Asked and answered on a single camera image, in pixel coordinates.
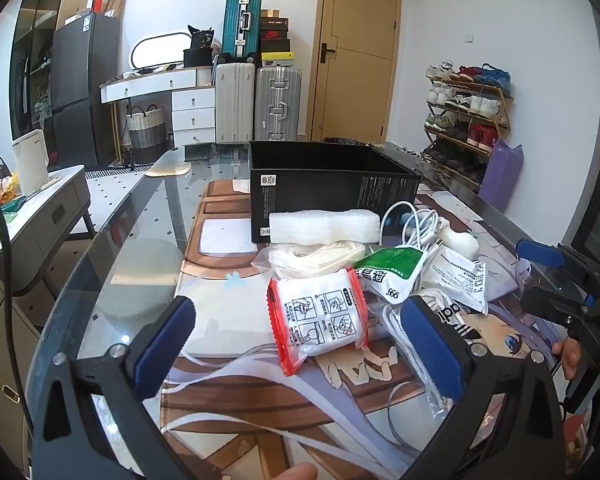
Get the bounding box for white foam block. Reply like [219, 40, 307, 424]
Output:
[269, 208, 382, 248]

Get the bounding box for clear bag of white straps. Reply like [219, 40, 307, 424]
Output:
[251, 240, 381, 281]

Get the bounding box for purple bag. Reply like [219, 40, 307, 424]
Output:
[478, 140, 524, 213]

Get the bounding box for person's left hand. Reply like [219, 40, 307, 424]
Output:
[259, 462, 319, 480]

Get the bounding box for printed desk mat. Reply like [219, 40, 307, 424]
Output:
[162, 180, 596, 480]

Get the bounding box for black cardboard box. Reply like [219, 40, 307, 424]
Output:
[248, 140, 423, 245]

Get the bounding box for wooden door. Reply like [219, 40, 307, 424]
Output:
[307, 0, 402, 143]

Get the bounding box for white cable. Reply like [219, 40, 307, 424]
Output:
[380, 201, 446, 251]

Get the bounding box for white printed packet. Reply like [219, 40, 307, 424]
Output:
[420, 247, 490, 316]

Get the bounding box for black cable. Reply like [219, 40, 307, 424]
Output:
[0, 180, 31, 441]

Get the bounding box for black fridge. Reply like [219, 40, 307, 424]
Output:
[50, 12, 121, 168]

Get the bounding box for white suitcase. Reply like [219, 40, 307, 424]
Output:
[215, 62, 257, 145]

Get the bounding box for teal suitcase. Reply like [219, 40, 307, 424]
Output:
[222, 0, 263, 58]

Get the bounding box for grey side table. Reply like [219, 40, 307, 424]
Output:
[0, 164, 93, 296]

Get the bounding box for red and black shoe box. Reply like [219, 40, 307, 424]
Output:
[259, 30, 290, 54]

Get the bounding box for green and white packet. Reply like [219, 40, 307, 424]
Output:
[354, 246, 428, 306]

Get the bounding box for dark glass wardrobe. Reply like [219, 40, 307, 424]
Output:
[7, 0, 96, 146]

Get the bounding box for rows of sneakers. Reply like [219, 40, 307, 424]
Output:
[424, 60, 512, 183]

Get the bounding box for black bag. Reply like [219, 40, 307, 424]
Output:
[182, 25, 223, 68]

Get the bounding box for clear striped-logo plastic bag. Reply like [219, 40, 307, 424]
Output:
[375, 287, 488, 418]

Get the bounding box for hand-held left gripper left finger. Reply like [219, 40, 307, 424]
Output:
[27, 295, 201, 480]

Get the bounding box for silver suitcase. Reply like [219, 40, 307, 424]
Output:
[254, 65, 302, 142]

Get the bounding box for white vanity desk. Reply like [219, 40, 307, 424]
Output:
[99, 67, 217, 148]

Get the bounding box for woven basket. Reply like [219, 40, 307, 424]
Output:
[125, 105, 167, 150]

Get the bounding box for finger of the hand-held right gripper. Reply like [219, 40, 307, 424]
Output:
[516, 239, 600, 301]
[519, 281, 591, 328]

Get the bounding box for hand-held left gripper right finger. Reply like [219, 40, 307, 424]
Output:
[399, 294, 566, 480]

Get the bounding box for person's right hand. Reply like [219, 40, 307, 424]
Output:
[551, 337, 584, 381]

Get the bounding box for oval mirror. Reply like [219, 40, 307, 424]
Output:
[131, 31, 195, 72]

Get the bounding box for wooden shoe rack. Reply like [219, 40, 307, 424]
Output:
[422, 62, 515, 191]

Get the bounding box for red-edged white packet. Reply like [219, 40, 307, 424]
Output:
[266, 266, 371, 377]

